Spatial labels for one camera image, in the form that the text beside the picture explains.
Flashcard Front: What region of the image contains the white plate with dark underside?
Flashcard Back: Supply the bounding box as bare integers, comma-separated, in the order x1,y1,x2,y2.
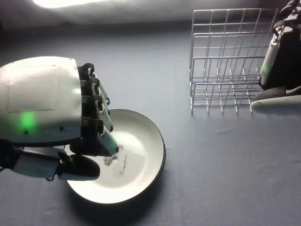
66,108,165,203
68,117,167,205

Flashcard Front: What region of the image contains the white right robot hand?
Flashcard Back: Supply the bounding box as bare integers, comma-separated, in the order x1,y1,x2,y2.
250,0,301,113

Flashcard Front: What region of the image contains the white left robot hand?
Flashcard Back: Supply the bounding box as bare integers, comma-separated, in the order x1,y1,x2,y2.
0,56,119,182

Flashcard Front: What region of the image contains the silver wire plate rack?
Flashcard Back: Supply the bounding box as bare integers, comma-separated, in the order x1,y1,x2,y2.
189,8,280,114

